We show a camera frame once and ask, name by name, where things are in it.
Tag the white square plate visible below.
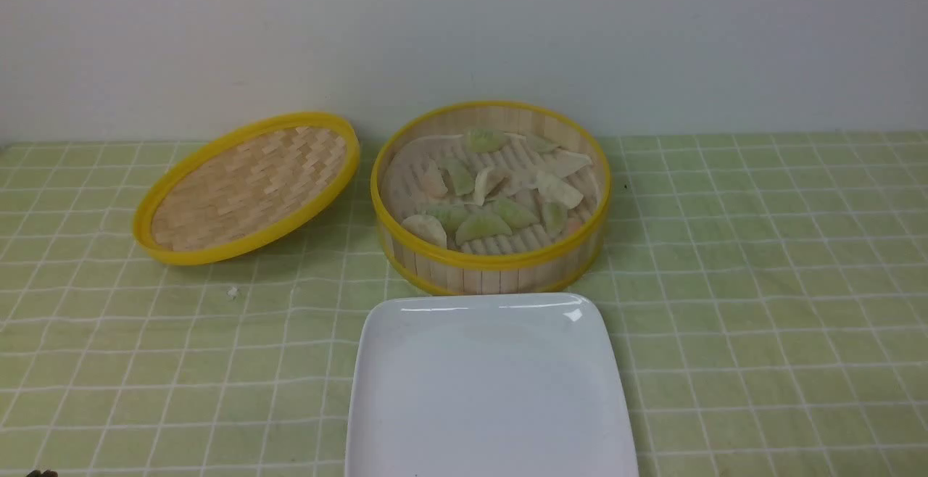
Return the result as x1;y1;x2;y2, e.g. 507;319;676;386
344;293;639;476

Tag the white dumpling centre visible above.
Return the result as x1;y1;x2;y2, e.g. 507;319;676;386
473;166;510;207

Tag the green dumpling centre right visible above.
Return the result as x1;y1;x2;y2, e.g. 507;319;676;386
492;197;540;231

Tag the pale white dumpling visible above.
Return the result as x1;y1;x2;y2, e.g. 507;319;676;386
401;214;448;249

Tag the pinkish white dumpling left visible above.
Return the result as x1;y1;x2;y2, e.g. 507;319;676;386
420;160;448;199

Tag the green dumpling front left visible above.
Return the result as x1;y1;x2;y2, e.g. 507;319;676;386
420;204;470;233

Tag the white steamer liner paper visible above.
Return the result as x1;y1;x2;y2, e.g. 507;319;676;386
378;133;599;220

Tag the pale green dumpling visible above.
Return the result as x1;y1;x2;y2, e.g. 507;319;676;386
525;133;560;154
541;202;569;239

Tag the green dumpling front centre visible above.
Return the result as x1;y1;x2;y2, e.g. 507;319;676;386
455;210;513;246

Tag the yellow rimmed bamboo steamer lid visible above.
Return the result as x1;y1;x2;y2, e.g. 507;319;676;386
133;112;360;265

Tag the green dumpling middle left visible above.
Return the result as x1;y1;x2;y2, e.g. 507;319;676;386
439;156;475;197

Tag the green checked tablecloth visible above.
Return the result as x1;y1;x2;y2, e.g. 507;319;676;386
1;133;927;476

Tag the yellow rimmed bamboo steamer basket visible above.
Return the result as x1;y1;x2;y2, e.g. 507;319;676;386
370;101;612;295

